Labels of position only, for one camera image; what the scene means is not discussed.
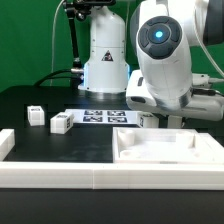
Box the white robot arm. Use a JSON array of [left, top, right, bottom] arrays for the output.
[[79, 0, 224, 121]]

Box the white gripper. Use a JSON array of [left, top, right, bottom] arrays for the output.
[[126, 70, 224, 121]]

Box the white square tabletop part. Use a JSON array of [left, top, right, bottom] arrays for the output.
[[112, 127, 224, 165]]

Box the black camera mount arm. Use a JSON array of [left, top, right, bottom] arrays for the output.
[[63, 0, 116, 86]]

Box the black cable bundle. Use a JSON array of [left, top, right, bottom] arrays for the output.
[[33, 68, 84, 88]]

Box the grey thin cable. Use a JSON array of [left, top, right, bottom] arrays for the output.
[[49, 0, 66, 87]]

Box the white U-shaped obstacle fence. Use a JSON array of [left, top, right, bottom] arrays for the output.
[[0, 129, 224, 190]]

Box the AprilTag marker sheet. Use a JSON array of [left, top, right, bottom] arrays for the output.
[[65, 109, 137, 125]]

